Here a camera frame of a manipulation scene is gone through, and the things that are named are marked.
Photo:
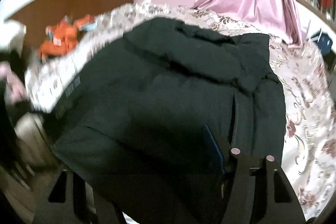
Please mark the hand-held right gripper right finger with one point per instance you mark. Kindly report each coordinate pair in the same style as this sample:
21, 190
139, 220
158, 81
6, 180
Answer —
214, 145

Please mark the black jacket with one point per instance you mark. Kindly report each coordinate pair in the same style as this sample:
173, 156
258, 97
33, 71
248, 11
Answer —
162, 98

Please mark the wooden headboard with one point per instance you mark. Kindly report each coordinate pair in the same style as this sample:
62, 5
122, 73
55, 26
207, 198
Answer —
68, 3

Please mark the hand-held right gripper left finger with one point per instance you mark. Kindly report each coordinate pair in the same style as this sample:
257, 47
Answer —
76, 209

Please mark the orange garment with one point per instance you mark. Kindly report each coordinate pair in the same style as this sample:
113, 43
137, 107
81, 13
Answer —
61, 36

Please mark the floral satin bedspread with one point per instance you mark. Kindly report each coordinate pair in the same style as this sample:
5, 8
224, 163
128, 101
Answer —
304, 108

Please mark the beige fleece blanket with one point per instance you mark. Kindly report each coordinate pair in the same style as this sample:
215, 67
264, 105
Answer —
31, 140

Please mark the white pillow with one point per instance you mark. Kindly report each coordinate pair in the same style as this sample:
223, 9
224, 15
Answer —
11, 36

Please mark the dark blue bag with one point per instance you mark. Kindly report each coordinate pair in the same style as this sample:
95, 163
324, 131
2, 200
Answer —
325, 43

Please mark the pink fluffy garment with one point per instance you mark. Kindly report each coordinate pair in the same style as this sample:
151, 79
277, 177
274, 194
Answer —
11, 82

